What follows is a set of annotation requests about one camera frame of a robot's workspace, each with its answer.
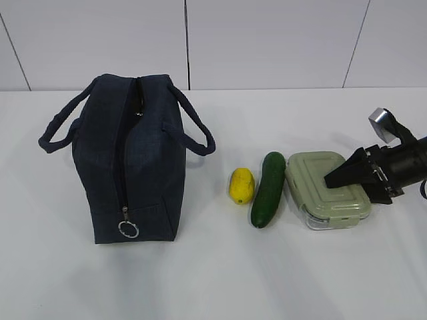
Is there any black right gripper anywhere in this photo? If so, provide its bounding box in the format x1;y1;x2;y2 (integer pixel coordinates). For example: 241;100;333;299
324;145;404;204

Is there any green lid glass container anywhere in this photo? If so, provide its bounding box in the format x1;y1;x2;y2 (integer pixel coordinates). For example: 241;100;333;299
285;151;372;230

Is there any green cucumber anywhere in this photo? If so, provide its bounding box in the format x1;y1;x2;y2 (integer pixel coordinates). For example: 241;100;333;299
250;151;286;229

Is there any yellow lemon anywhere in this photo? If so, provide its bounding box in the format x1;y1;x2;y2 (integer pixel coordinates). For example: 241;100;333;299
229;167;255;205

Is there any navy blue lunch bag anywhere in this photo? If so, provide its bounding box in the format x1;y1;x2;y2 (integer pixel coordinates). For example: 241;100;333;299
38;74;216;245

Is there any metal zipper pull ring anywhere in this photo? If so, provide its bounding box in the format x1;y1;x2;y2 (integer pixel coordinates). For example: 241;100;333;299
117;206;139;239

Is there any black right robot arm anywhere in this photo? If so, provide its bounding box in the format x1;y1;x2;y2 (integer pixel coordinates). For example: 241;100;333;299
324;137;426;205

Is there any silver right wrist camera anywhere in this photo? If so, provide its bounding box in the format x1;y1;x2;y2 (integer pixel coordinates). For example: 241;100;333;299
368;108;397;143

